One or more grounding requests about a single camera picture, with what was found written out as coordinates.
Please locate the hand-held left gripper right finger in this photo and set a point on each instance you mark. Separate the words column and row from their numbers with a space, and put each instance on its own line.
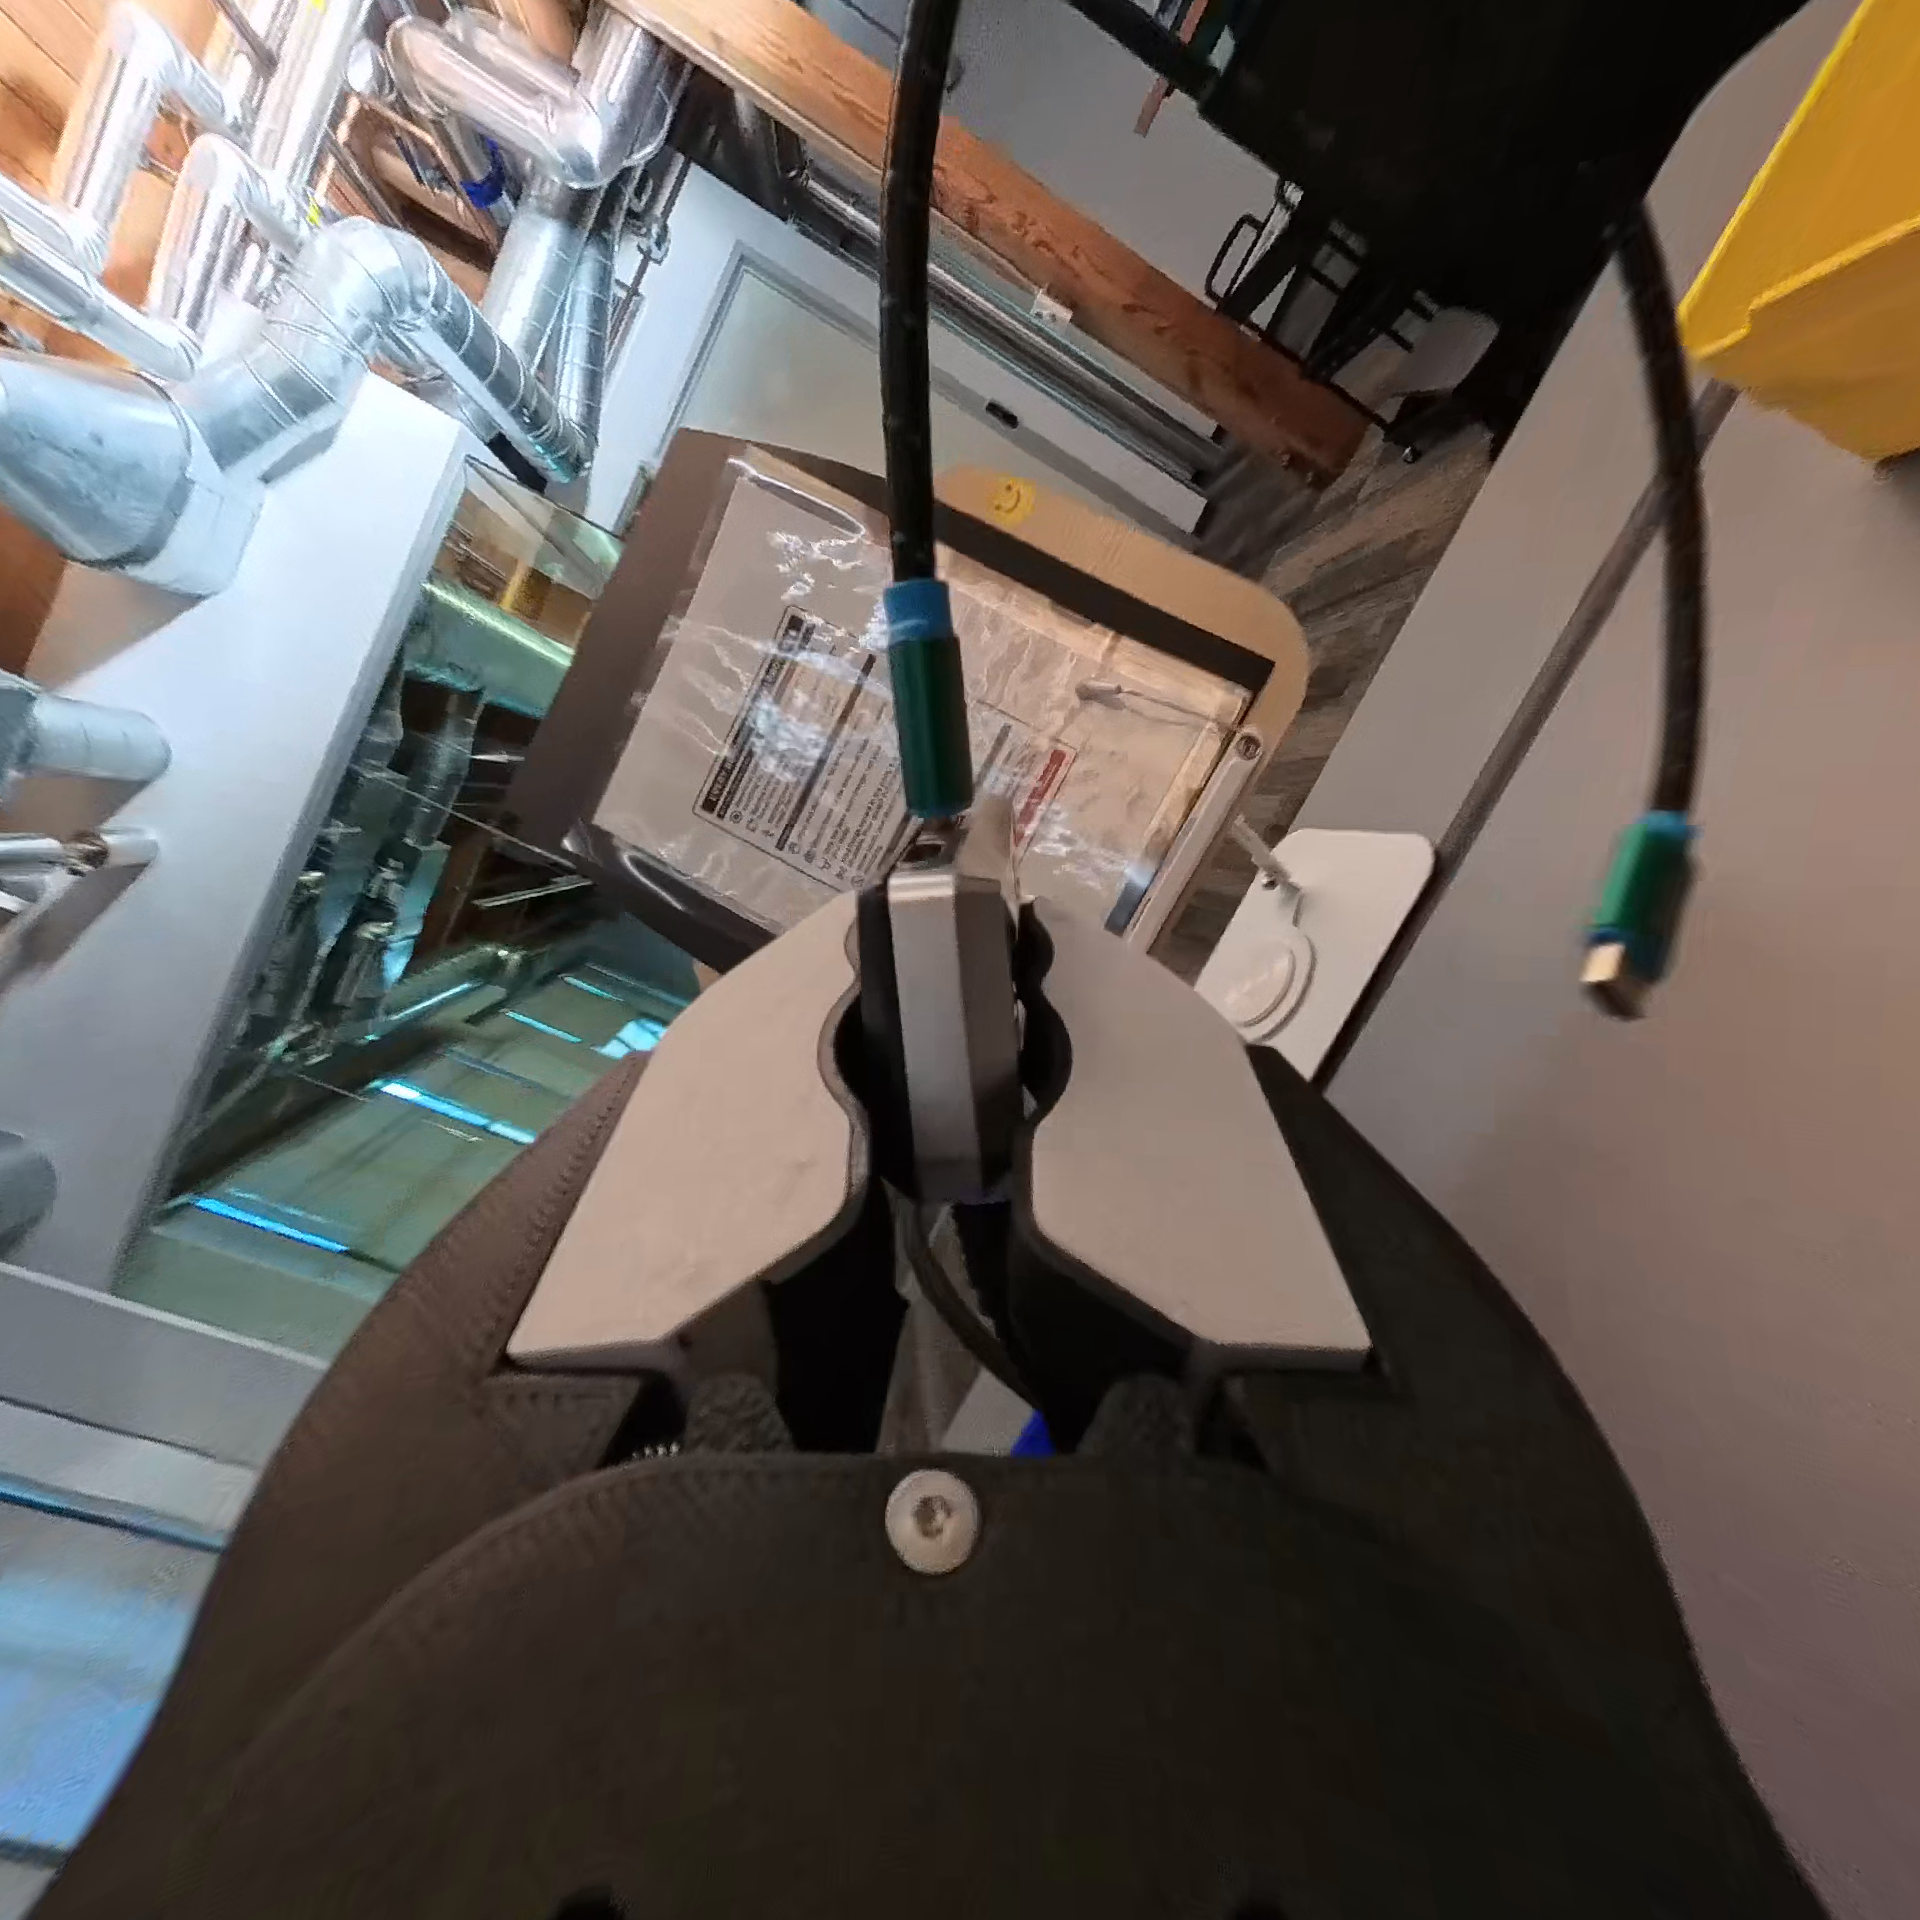
column 1183, row 1170

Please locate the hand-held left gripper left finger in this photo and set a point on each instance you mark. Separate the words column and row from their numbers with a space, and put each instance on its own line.
column 719, row 1170

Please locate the silver hub adapter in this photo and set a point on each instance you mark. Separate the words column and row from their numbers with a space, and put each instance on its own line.
column 954, row 1016

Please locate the blue plastic bin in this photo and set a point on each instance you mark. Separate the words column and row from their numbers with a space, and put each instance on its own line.
column 1030, row 1438

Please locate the yellow plastic bin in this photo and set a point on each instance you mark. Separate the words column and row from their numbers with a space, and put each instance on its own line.
column 1831, row 301

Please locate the black office chair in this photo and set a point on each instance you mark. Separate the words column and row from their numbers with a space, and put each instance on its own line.
column 1466, row 346

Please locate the clear acrylic instruction sheet holder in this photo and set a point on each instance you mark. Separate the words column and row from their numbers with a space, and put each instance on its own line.
column 812, row 675

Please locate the yellow smiley sticker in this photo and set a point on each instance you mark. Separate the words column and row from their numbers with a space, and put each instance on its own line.
column 1012, row 503

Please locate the silver ventilation ducts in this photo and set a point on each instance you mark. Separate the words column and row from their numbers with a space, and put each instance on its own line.
column 377, row 301

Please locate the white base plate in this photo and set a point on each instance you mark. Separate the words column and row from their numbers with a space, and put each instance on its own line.
column 1349, row 900

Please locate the wooden post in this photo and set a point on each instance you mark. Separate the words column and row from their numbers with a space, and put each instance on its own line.
column 1056, row 224

